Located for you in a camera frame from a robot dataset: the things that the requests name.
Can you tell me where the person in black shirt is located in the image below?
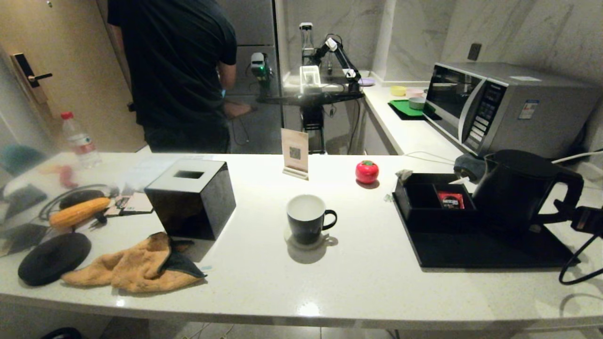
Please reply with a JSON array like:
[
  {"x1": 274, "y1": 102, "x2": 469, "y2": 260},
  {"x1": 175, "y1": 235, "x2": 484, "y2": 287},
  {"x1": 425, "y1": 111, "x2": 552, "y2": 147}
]
[{"x1": 107, "y1": 0, "x2": 237, "y2": 153}]

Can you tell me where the black round kettle base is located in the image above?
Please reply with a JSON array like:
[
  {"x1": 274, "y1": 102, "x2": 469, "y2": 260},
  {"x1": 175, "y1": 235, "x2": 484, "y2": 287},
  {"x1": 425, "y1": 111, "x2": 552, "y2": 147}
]
[{"x1": 18, "y1": 233, "x2": 92, "y2": 287}]

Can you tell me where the black door lock handle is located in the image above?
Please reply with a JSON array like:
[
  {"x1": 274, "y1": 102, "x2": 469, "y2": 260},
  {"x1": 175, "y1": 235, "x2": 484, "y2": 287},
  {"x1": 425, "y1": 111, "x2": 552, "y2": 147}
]
[{"x1": 11, "y1": 53, "x2": 53, "y2": 105}]

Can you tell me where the black compartment sachet box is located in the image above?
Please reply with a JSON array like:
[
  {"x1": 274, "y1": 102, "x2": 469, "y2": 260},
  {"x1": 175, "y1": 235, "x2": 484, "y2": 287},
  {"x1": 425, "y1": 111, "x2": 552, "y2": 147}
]
[{"x1": 394, "y1": 173, "x2": 477, "y2": 226}]

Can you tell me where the grey folded cloth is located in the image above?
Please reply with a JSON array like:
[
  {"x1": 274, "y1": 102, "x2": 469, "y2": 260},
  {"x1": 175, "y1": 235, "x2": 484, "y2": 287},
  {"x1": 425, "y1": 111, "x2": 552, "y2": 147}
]
[{"x1": 454, "y1": 153, "x2": 486, "y2": 182}]

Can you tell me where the red coffee sachet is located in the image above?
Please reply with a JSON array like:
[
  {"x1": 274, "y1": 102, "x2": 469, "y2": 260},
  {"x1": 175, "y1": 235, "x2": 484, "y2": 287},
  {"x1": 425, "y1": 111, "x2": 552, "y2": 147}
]
[{"x1": 436, "y1": 191, "x2": 464, "y2": 210}]

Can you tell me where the grey tall cabinet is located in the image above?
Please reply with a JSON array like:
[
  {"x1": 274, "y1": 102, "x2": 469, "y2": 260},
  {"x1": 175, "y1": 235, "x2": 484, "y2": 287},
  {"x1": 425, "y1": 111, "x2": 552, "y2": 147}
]
[{"x1": 217, "y1": 0, "x2": 282, "y2": 153}]

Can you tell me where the clear blender jug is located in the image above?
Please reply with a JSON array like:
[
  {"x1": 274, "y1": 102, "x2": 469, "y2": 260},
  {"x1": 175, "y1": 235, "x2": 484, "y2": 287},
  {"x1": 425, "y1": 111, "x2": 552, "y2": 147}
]
[{"x1": 299, "y1": 22, "x2": 315, "y2": 65}]

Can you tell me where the QR code sign stand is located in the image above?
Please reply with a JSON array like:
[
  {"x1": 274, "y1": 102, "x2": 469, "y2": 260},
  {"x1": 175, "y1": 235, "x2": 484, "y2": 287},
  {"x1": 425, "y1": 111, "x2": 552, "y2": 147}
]
[{"x1": 281, "y1": 128, "x2": 310, "y2": 181}]

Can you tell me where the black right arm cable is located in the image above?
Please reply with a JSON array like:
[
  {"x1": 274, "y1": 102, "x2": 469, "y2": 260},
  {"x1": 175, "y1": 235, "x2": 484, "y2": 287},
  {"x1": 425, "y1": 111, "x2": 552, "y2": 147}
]
[{"x1": 559, "y1": 233, "x2": 603, "y2": 286}]

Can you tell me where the red tomato-shaped timer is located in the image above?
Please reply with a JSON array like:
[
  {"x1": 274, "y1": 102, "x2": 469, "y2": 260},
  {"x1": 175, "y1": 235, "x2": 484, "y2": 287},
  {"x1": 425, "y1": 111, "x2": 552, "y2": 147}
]
[{"x1": 355, "y1": 160, "x2": 379, "y2": 185}]

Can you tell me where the black round pedestal table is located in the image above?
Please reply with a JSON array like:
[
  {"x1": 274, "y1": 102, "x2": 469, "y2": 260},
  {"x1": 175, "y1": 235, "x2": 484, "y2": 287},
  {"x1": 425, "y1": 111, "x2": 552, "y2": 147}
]
[{"x1": 257, "y1": 90, "x2": 366, "y2": 155}]

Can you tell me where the black ring-shaped part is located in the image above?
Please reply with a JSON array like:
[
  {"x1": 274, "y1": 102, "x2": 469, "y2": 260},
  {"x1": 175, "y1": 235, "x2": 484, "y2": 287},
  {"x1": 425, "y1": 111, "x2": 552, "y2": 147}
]
[{"x1": 40, "y1": 327, "x2": 83, "y2": 339}]

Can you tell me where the black electric kettle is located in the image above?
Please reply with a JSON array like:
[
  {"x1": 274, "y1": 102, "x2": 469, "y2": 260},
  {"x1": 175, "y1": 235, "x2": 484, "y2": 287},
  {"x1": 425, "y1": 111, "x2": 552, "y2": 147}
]
[{"x1": 473, "y1": 149, "x2": 585, "y2": 234}]

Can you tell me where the black mug white inside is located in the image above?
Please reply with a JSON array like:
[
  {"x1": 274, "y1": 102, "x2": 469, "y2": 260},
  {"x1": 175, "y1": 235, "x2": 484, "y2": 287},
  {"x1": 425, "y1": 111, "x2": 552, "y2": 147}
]
[{"x1": 286, "y1": 194, "x2": 338, "y2": 245}]

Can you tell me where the plastic bottle red cap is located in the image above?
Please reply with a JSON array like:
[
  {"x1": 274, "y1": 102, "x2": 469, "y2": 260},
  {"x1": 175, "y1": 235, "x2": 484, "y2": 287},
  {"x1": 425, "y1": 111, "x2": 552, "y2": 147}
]
[{"x1": 61, "y1": 112, "x2": 102, "y2": 169}]

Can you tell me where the red toy chili pepper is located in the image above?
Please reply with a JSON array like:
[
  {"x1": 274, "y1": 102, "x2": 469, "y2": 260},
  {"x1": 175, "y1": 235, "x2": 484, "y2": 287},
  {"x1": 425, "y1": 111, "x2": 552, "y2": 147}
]
[{"x1": 59, "y1": 165, "x2": 80, "y2": 189}]

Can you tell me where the black glossy tissue box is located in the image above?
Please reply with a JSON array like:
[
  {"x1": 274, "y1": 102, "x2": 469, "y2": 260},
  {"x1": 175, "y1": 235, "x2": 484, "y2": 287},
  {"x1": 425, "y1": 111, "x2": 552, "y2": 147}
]
[{"x1": 144, "y1": 159, "x2": 237, "y2": 241}]

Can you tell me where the brown stool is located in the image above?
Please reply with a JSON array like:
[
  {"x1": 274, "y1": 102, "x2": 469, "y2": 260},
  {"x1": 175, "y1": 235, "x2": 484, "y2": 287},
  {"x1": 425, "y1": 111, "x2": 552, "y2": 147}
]
[{"x1": 225, "y1": 101, "x2": 253, "y2": 119}]

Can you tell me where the teal round object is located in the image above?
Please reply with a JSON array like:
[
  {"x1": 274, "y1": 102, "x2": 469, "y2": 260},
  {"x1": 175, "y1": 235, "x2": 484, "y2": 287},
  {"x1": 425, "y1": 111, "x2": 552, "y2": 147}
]
[{"x1": 0, "y1": 144, "x2": 46, "y2": 177}]

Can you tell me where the white rack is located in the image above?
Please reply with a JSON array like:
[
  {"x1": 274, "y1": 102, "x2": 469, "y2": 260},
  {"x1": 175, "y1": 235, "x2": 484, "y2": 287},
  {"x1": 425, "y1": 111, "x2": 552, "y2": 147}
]
[{"x1": 300, "y1": 65, "x2": 322, "y2": 94}]

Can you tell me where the dark grey pouch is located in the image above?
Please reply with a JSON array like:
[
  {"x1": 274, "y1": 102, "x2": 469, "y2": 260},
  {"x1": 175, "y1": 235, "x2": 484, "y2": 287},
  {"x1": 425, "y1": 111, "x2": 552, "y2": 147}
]
[{"x1": 0, "y1": 184, "x2": 48, "y2": 219}]

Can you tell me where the tan wooden door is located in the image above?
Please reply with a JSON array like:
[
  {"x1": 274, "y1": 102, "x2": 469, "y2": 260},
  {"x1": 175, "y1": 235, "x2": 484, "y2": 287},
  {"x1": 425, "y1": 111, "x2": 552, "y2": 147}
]
[{"x1": 0, "y1": 0, "x2": 147, "y2": 153}]

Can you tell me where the green-lit camera device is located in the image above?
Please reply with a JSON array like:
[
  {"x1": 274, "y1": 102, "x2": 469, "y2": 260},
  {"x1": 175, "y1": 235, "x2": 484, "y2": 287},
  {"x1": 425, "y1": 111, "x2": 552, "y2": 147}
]
[{"x1": 250, "y1": 52, "x2": 274, "y2": 101}]

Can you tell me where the black oval device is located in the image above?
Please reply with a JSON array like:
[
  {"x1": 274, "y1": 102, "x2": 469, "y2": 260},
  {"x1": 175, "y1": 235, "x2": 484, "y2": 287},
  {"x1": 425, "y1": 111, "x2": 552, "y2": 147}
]
[{"x1": 60, "y1": 190, "x2": 106, "y2": 210}]

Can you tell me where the black cord with plug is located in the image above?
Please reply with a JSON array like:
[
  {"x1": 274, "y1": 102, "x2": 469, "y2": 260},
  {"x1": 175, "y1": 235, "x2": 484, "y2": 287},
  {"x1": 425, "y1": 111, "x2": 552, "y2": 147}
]
[{"x1": 39, "y1": 184, "x2": 116, "y2": 226}]

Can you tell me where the orange microfiber cloth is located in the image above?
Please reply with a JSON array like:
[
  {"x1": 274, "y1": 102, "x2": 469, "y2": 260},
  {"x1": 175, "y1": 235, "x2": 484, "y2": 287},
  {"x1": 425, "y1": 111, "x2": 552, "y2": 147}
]
[{"x1": 61, "y1": 232, "x2": 208, "y2": 293}]

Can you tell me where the white power cable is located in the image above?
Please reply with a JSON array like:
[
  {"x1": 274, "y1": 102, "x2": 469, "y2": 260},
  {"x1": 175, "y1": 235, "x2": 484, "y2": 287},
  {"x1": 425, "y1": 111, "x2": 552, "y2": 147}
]
[{"x1": 551, "y1": 150, "x2": 603, "y2": 165}]

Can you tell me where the black rectangular serving tray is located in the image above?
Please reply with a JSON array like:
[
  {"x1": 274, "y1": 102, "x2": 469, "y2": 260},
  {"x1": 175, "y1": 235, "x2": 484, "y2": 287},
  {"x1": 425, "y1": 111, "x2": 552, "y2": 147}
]
[{"x1": 392, "y1": 193, "x2": 579, "y2": 268}]

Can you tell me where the yellow toy corn cob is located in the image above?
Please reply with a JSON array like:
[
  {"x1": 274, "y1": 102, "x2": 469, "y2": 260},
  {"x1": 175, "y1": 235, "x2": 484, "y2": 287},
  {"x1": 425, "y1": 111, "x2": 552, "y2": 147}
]
[{"x1": 49, "y1": 197, "x2": 112, "y2": 230}]

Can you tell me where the black flat panel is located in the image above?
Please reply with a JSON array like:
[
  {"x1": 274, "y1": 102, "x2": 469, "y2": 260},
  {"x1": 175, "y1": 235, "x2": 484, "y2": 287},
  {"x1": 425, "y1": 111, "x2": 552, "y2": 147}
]
[{"x1": 0, "y1": 224, "x2": 50, "y2": 257}]

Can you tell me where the silver microwave oven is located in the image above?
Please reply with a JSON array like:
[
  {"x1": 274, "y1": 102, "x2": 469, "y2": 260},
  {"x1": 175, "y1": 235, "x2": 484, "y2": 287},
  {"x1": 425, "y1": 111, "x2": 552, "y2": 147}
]
[{"x1": 424, "y1": 62, "x2": 601, "y2": 158}]

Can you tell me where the green tray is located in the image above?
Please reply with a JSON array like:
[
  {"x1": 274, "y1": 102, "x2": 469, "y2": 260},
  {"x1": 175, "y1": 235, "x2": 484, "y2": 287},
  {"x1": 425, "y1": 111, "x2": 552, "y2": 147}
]
[{"x1": 388, "y1": 99, "x2": 441, "y2": 121}]

